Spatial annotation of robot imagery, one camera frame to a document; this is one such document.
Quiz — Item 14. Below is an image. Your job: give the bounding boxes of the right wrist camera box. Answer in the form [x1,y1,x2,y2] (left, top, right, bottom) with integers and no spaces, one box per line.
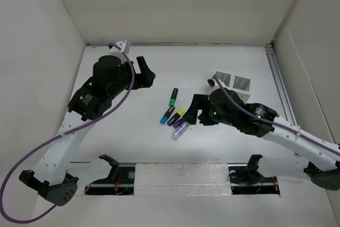
[207,78,220,92]

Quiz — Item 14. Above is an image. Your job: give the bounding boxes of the clear bottle blue cap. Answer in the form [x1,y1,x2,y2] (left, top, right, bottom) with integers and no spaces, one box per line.
[172,121,190,141]

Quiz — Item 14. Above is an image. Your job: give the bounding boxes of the purple cable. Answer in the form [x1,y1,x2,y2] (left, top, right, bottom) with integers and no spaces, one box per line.
[214,74,340,156]
[0,42,135,224]

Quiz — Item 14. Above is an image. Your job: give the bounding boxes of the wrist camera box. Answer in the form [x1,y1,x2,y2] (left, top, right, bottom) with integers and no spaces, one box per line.
[207,78,220,92]
[109,40,131,54]

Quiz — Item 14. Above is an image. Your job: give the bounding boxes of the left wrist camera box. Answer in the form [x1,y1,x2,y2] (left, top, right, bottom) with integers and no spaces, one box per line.
[109,40,131,54]

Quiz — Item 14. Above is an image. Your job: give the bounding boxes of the purple cap highlighter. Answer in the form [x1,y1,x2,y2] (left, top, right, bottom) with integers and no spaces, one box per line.
[173,120,183,128]

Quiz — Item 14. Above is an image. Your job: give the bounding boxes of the aluminium rail right side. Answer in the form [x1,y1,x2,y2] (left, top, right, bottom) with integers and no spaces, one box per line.
[265,44,297,126]

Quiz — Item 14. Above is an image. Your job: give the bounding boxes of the white two-slot organizer box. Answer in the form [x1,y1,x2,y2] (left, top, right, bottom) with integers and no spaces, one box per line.
[215,70,251,103]

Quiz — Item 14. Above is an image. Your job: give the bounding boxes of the yellow cap highlighter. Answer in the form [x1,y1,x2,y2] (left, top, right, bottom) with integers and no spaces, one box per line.
[167,108,185,126]

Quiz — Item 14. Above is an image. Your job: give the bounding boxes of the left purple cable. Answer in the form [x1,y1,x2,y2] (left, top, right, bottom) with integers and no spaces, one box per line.
[0,42,135,224]

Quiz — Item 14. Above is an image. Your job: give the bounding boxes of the blue cap highlighter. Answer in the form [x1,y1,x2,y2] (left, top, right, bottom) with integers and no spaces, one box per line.
[160,106,175,125]

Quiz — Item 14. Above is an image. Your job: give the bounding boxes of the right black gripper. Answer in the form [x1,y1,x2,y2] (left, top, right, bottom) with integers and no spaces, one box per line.
[182,93,237,127]

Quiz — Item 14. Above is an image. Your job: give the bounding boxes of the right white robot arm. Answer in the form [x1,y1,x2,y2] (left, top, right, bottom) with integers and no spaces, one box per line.
[183,88,339,191]

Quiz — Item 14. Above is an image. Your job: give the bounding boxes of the green cap highlighter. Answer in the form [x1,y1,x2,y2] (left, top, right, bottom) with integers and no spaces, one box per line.
[169,88,179,106]

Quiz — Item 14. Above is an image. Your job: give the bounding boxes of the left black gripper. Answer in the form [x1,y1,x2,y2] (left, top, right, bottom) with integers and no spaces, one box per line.
[108,56,155,98]

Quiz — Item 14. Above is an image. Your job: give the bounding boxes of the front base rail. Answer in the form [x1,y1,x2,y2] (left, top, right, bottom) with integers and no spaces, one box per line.
[85,163,280,197]

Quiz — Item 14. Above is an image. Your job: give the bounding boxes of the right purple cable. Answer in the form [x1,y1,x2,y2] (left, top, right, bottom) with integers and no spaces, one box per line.
[214,74,340,156]

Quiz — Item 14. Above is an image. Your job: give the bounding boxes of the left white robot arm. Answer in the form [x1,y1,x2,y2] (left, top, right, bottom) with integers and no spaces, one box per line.
[19,55,156,206]

